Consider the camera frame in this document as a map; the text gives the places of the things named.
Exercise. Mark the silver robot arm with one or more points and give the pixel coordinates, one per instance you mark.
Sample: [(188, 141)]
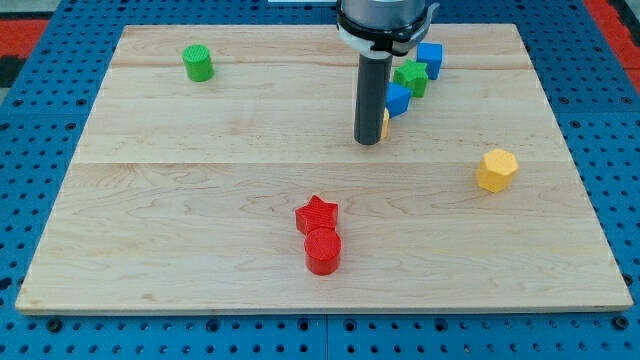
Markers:
[(381, 28)]

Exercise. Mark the red star block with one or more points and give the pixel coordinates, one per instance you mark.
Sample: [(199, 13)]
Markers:
[(316, 214)]

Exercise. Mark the red cylinder block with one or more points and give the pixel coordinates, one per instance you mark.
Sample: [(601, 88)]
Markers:
[(322, 251)]

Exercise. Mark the small yellow block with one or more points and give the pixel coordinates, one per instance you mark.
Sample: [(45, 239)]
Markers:
[(385, 124)]

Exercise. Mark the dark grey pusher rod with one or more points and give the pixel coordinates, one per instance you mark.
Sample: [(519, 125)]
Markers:
[(372, 84)]

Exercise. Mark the wooden board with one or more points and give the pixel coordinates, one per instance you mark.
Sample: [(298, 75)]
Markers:
[(180, 197)]

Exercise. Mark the blue pentagon block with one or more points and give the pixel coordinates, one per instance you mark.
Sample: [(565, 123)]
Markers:
[(397, 99)]

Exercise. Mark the green star block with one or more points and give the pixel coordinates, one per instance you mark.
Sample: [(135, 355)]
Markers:
[(413, 76)]

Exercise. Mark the green cylinder block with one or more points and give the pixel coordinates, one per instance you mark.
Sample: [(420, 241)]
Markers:
[(198, 63)]

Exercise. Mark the blue cube block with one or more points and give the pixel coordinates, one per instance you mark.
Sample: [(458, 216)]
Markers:
[(432, 54)]

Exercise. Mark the yellow hexagon block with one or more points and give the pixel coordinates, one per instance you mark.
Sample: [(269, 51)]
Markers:
[(496, 170)]

